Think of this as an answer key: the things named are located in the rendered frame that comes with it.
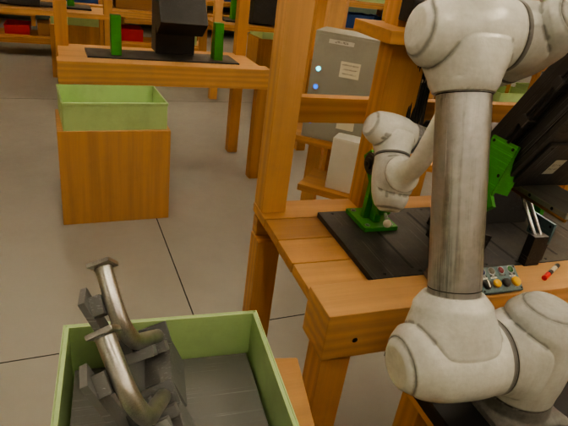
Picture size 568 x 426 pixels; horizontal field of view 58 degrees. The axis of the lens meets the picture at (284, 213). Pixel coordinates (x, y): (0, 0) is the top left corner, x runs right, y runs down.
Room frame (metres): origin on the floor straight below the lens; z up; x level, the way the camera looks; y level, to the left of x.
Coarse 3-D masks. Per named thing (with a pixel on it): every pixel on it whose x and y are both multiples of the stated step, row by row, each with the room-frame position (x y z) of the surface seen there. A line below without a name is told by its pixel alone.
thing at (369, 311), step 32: (320, 288) 1.18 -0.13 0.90; (352, 288) 1.20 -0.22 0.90; (384, 288) 1.22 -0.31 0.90; (416, 288) 1.25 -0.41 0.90; (544, 288) 1.35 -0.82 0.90; (320, 320) 1.09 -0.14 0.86; (352, 320) 1.08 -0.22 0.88; (384, 320) 1.12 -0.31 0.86; (320, 352) 1.06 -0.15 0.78; (352, 352) 1.09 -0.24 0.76
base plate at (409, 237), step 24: (336, 216) 1.63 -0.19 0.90; (408, 216) 1.72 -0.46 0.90; (552, 216) 1.91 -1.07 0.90; (336, 240) 1.49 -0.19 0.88; (360, 240) 1.48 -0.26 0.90; (384, 240) 1.51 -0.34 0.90; (408, 240) 1.53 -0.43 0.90; (504, 240) 1.64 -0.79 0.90; (552, 240) 1.69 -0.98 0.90; (360, 264) 1.34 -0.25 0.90; (384, 264) 1.36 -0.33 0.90; (408, 264) 1.38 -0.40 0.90; (504, 264) 1.46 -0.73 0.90
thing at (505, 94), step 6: (540, 72) 7.10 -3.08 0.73; (534, 78) 7.09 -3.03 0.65; (516, 84) 7.57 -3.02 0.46; (522, 84) 7.63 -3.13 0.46; (528, 84) 7.68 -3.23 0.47; (498, 90) 7.41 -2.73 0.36; (504, 90) 7.46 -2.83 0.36; (510, 90) 7.51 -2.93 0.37; (516, 90) 7.42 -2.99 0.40; (522, 90) 7.33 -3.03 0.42; (498, 96) 6.91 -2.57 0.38; (504, 96) 6.92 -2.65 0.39; (510, 96) 6.97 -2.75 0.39; (516, 96) 7.02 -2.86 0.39
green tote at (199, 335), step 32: (160, 320) 0.88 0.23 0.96; (192, 320) 0.91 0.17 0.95; (224, 320) 0.93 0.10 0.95; (256, 320) 0.93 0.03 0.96; (64, 352) 0.75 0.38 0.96; (96, 352) 0.84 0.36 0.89; (192, 352) 0.91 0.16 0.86; (224, 352) 0.93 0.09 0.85; (256, 352) 0.89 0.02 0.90; (64, 384) 0.70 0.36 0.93; (256, 384) 0.86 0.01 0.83; (64, 416) 0.66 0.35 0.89; (288, 416) 0.68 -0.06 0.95
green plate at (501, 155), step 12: (492, 144) 1.62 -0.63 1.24; (504, 144) 1.58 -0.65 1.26; (492, 156) 1.59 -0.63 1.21; (504, 156) 1.55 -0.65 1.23; (492, 168) 1.56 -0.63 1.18; (504, 168) 1.53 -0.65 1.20; (492, 180) 1.54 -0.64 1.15; (504, 180) 1.54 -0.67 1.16; (492, 192) 1.51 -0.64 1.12; (504, 192) 1.55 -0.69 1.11
